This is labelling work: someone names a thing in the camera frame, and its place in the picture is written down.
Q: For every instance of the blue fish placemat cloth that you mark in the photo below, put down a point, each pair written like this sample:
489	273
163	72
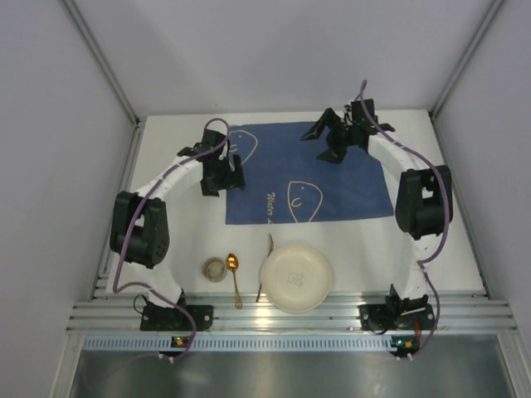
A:
286	183

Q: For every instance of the gold metal spoon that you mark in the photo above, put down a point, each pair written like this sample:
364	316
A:
232	264

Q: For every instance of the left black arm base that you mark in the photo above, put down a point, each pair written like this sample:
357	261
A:
159	319

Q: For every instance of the cream ceramic plate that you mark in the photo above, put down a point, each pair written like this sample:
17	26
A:
296	278

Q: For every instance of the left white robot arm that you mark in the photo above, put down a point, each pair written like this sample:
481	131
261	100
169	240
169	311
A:
139	227

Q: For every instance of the brown fork under plate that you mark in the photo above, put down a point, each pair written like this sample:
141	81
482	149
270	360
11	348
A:
271	247

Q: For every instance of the slotted cable duct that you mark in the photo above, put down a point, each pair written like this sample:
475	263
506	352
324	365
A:
252	343

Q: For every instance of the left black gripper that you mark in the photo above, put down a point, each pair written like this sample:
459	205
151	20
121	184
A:
224	178

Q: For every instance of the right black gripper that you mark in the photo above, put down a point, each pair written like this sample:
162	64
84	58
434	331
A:
336	131

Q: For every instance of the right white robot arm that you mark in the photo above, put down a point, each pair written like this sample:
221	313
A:
423	206

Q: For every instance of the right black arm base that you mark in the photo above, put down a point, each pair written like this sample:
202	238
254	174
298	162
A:
397	313

